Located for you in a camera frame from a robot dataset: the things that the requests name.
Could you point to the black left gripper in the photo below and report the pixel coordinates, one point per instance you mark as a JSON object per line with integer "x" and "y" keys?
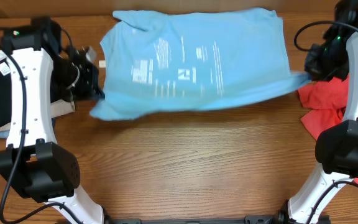
{"x": 91, "y": 90}

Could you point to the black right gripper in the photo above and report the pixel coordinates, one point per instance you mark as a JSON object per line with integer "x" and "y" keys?
{"x": 313, "y": 68}

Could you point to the light blue printed t-shirt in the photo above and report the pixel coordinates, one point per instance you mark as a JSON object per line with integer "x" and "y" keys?
{"x": 157, "y": 62}

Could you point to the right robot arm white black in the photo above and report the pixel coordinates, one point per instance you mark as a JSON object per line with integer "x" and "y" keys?
{"x": 336, "y": 148}

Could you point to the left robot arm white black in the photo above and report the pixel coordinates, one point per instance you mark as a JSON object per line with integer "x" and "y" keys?
{"x": 33, "y": 164}

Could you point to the red printed t-shirt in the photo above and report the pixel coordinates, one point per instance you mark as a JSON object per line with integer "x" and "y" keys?
{"x": 327, "y": 102}

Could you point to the cardboard back panel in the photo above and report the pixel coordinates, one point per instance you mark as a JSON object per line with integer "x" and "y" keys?
{"x": 32, "y": 8}

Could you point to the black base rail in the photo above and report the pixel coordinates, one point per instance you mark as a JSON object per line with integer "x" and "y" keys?
{"x": 249, "y": 219}

